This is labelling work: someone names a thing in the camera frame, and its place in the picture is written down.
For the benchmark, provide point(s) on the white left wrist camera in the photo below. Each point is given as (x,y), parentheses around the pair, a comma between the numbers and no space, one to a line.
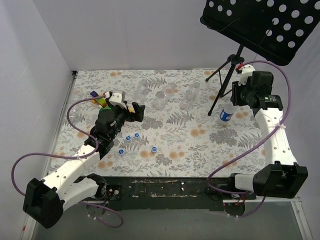
(117,98)

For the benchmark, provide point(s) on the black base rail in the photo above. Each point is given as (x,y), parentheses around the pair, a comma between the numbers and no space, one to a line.
(168,193)

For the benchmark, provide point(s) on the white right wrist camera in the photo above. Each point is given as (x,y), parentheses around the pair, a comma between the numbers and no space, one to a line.
(246,72)

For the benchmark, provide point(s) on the green blue toy blocks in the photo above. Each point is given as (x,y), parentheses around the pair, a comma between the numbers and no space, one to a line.
(102,107)

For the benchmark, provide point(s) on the black music stand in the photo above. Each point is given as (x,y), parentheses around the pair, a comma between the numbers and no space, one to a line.
(273,29)

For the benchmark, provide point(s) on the clear bottle blue label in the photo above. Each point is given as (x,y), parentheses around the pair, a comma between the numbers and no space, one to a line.
(227,112)

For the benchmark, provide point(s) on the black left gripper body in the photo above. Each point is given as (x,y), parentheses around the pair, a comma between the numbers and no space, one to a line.
(131,114)

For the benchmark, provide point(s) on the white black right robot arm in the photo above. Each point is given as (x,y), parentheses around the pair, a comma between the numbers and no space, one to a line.
(282,176)

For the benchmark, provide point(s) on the toy block car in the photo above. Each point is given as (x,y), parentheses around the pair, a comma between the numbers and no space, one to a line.
(98,99)

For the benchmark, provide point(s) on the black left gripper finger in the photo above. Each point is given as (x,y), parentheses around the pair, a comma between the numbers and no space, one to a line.
(139,110)
(133,117)

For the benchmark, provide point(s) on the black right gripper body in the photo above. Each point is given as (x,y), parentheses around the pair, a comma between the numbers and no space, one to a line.
(236,92)

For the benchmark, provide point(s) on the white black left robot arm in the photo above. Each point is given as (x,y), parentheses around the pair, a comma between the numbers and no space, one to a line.
(46,200)

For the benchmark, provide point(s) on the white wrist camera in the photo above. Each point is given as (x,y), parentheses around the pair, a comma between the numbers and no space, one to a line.
(117,98)
(246,72)

